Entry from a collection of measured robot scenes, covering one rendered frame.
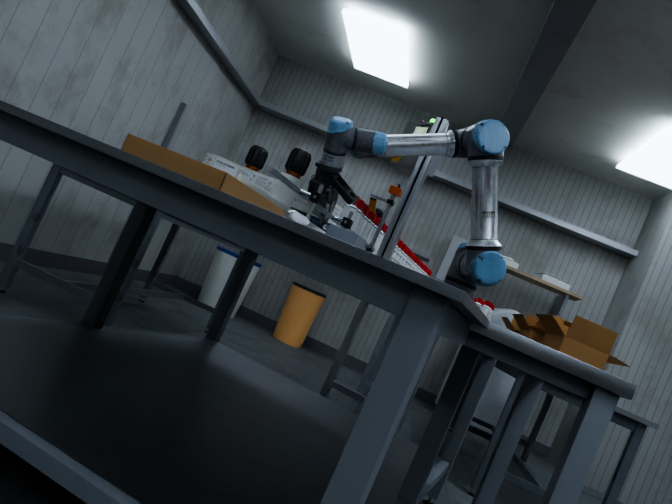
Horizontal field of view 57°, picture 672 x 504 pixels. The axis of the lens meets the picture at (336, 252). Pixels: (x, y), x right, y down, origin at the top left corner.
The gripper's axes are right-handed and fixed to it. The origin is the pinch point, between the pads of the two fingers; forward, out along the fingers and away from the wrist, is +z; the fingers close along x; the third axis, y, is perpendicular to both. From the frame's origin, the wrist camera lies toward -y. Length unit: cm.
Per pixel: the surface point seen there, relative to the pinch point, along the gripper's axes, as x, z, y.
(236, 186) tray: 76, -35, -13
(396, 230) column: -29.9, 5.6, -15.6
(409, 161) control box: -45.4, -16.5, -8.7
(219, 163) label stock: -9, -3, 51
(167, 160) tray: 81, -36, 1
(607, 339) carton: -169, 78, -108
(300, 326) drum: -328, 270, 149
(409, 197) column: -36.6, -6.0, -15.1
